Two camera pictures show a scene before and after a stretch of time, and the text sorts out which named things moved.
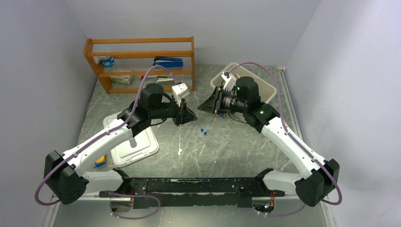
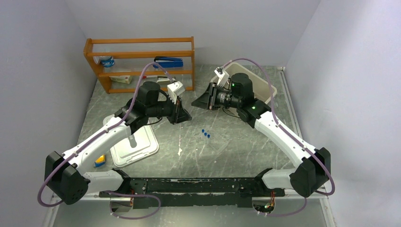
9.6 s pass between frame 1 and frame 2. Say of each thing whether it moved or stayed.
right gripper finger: moved
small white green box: stayed
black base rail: stayed
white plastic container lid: stayed
